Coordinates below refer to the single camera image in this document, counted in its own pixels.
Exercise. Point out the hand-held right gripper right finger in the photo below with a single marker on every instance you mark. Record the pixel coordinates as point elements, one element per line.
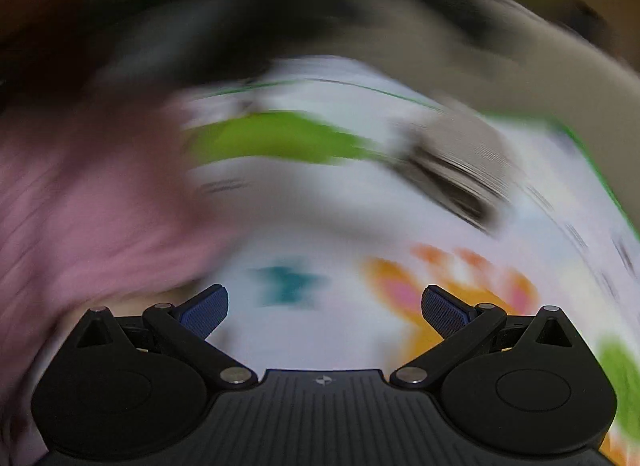
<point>442,311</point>

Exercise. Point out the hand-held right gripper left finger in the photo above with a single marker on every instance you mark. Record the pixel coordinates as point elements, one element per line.
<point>205,308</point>

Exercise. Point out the beige striped shirt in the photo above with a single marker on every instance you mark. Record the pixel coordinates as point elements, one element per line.
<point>450,145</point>

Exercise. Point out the pink clothing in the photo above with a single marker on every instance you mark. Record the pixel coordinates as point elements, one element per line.
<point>75,221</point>

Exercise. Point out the printed cartoon play mat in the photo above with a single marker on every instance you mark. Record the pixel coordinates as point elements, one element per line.
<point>325,206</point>

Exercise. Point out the beige padded headboard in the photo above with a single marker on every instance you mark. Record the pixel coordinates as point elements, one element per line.
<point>550,75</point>

